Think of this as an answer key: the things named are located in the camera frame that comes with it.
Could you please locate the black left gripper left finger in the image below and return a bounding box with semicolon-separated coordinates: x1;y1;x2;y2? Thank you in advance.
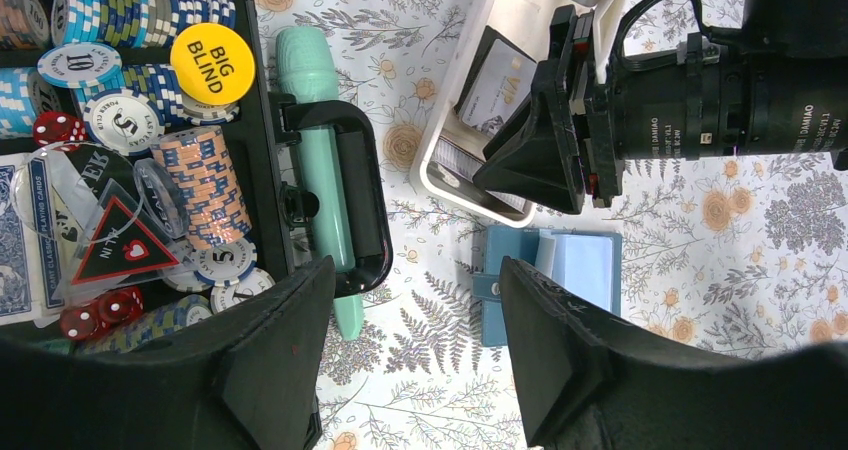
1;257;336;449

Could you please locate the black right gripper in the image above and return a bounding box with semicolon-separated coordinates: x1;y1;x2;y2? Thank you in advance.
473;5;624;214

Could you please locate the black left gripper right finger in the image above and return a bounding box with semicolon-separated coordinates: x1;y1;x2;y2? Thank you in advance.
499;257;847;449

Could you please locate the blue leather card holder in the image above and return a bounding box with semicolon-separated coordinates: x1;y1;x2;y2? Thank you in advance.
472;225;623;348

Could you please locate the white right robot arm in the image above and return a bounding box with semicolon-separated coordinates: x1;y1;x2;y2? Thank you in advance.
473;0;847;214

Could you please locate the upright card stack in tray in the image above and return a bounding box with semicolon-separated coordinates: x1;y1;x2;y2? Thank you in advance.
428;138;526;213

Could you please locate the playing card deck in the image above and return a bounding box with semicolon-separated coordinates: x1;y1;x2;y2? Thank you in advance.
1;153;65;325

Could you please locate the white rectangular plastic tray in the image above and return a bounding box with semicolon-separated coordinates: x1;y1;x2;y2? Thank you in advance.
410;0;626;228

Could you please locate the orange blue chip stack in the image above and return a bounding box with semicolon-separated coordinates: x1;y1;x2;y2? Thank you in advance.
150;125;253;250

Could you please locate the black red triangle marker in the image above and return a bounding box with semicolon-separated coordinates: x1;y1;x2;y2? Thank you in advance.
70;194;181;286

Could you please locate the floral patterned table mat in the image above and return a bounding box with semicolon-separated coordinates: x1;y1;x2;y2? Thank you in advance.
255;0;847;449

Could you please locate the black open carrying case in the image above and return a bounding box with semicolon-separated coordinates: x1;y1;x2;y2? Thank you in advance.
0;0;395;369

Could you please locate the red die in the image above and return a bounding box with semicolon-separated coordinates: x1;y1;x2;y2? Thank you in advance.
32;111;88;152

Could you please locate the yellow round poker chip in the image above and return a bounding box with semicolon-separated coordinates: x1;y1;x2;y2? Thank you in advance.
170;23;257;106

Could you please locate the mint green case handle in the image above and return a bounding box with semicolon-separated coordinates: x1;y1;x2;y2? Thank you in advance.
274;25;366;342

